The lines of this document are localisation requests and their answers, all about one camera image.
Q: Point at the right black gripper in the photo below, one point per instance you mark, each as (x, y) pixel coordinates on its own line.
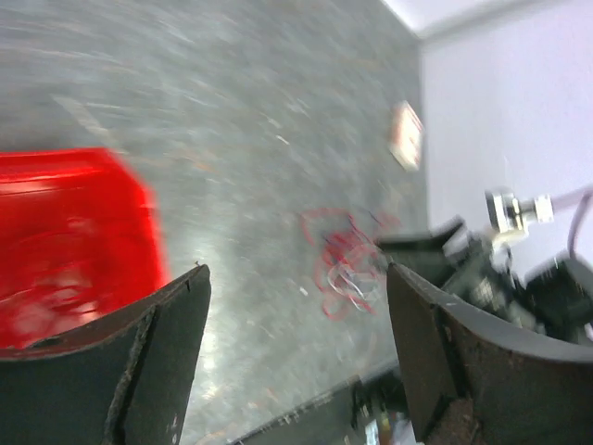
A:
(470, 274)

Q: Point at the small white card box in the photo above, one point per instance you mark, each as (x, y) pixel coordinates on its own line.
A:
(406, 138)

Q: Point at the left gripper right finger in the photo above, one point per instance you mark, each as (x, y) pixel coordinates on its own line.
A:
(470, 377)

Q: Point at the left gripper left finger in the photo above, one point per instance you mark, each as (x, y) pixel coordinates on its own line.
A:
(124, 378)

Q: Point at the red bin right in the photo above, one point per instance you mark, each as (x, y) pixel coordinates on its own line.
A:
(79, 239)

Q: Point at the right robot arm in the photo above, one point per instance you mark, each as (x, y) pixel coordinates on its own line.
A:
(555, 300)

